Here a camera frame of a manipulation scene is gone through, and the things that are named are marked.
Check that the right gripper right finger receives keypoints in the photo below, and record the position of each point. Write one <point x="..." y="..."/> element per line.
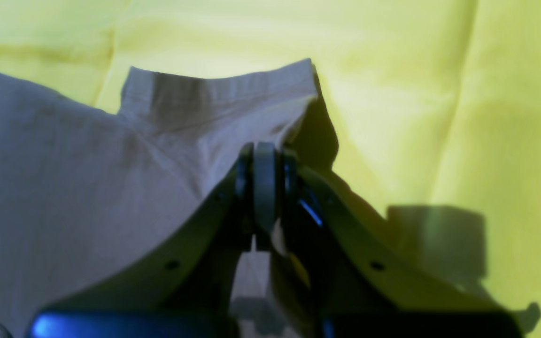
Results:
<point x="359" y="287"/>

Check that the brown T-shirt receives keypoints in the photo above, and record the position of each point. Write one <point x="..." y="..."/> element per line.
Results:
<point x="83" y="193"/>

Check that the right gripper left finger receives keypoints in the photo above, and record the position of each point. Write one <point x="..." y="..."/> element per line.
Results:
<point x="182" y="288"/>

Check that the yellow table cloth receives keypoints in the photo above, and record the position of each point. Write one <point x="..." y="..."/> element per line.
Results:
<point x="434" y="102"/>

